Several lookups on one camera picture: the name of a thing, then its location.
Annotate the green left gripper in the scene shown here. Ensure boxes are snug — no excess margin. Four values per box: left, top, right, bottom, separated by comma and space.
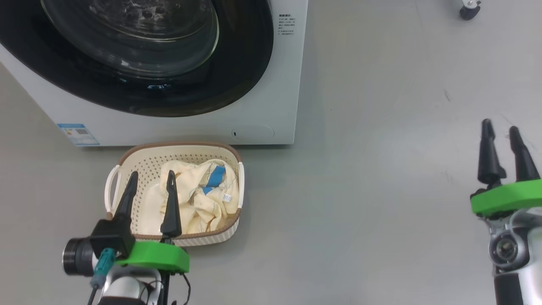
113, 170, 190, 274

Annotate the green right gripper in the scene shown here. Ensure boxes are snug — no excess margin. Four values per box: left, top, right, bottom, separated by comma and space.
470, 119, 542, 219

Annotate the cream garment with blue patch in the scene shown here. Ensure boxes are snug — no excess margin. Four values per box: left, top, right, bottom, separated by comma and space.
140, 159, 240, 235

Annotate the round dark glass washer door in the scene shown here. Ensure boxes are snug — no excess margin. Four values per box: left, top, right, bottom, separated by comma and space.
0, 0, 275, 117

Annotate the cream perforated laundry basket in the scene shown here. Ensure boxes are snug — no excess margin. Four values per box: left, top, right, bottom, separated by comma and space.
105, 142, 245, 247

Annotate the white front-load washing machine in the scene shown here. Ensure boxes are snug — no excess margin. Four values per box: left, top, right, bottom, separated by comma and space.
0, 0, 309, 147

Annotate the blue energy label sticker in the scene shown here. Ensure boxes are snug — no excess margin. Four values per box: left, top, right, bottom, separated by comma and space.
57, 123, 100, 147

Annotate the black text warning label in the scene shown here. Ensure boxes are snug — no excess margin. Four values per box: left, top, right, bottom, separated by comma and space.
278, 14, 296, 36

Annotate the teal left camera cable connector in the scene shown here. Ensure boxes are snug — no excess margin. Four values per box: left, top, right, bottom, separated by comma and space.
87, 248, 117, 305

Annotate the thin black left gripper cable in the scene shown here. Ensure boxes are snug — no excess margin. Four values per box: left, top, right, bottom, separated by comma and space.
159, 271, 192, 305

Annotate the metal bracket caster wheel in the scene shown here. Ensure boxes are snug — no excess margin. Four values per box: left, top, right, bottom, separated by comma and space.
459, 0, 482, 21

